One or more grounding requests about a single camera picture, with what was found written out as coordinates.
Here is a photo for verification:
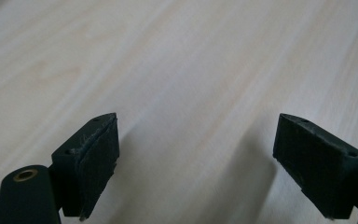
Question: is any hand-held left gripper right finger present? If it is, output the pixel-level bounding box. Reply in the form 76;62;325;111
272;113;358;220

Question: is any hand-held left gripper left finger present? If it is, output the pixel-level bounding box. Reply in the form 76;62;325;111
50;112;121;222

